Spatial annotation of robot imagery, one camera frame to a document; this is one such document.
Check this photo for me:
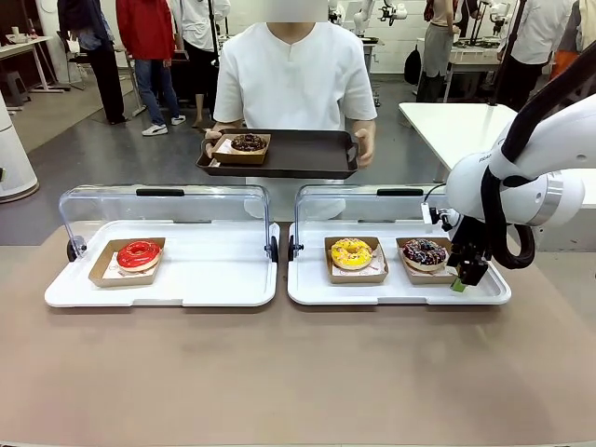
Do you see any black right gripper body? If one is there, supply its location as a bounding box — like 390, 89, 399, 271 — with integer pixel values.
448, 216, 494, 263

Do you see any dark brown serving tray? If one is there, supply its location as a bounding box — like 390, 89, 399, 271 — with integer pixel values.
195, 128, 361, 181

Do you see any brown cardboard donut tray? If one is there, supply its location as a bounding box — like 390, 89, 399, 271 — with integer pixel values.
395, 237, 467, 287
210, 133, 273, 167
323, 236, 390, 286
88, 237, 167, 288

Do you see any chocolate sprinkled donut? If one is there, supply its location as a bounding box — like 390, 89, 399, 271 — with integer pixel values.
230, 133, 268, 154

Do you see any person's right forearm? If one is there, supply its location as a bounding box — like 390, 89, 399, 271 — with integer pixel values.
212, 116, 244, 135

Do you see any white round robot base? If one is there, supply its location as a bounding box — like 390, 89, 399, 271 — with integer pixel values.
0, 87, 41, 205

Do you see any person's left forearm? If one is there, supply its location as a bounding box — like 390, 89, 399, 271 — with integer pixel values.
345, 115, 378, 136

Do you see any purple drizzled donut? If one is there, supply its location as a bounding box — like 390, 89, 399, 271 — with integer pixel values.
400, 237, 449, 273

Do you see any yellow glazed donut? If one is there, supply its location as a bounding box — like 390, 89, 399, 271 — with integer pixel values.
330, 237, 373, 272

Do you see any person in white shirt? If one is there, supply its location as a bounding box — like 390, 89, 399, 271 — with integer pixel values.
212, 20, 379, 223

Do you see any red glazed donut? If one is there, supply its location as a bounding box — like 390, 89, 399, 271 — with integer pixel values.
115, 238, 164, 274

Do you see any person's left hand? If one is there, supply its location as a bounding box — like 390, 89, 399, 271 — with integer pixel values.
352, 129, 377, 170

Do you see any person's right hand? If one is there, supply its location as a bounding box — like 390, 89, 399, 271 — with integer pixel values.
203, 123, 225, 162

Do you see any white display tray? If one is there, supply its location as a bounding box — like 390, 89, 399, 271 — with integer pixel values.
287, 219, 513, 307
44, 219, 281, 309

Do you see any clear display lid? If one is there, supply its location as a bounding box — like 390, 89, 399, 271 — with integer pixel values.
288, 184, 501, 263
58, 184, 281, 264

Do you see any white side table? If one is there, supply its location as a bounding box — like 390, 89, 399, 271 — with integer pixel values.
398, 102, 596, 253

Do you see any black backpack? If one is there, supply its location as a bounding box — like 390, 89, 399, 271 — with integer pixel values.
403, 46, 423, 87

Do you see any white background workbench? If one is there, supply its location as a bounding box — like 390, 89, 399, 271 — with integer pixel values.
416, 35, 509, 102

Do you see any black tripod pole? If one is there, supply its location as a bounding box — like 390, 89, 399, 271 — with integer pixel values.
485, 0, 528, 109

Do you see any bystander in beige skirt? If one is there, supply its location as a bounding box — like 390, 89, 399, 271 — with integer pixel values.
414, 0, 463, 104

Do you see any bystander in orange trousers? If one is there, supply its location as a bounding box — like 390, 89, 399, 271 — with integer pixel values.
550, 0, 596, 81

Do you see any bystander in white shirt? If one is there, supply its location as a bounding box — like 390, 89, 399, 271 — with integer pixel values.
494, 0, 577, 114

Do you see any bystander in white top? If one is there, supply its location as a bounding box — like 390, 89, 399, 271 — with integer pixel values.
169, 0, 232, 130

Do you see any bystander in red jacket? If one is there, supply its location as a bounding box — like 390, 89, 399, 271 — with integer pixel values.
115, 0, 188, 137

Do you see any bystander in dark clothes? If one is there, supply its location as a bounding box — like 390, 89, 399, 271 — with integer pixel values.
56, 0, 130, 127

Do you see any grey stool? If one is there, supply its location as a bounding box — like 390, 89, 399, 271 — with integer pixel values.
0, 73, 33, 112

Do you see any white background desk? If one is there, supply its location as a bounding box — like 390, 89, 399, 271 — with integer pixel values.
0, 34, 65, 95

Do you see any black cable hose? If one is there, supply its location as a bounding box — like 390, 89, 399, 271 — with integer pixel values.
480, 46, 596, 272

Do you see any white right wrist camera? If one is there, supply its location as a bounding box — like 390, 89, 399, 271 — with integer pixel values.
420, 201, 463, 233

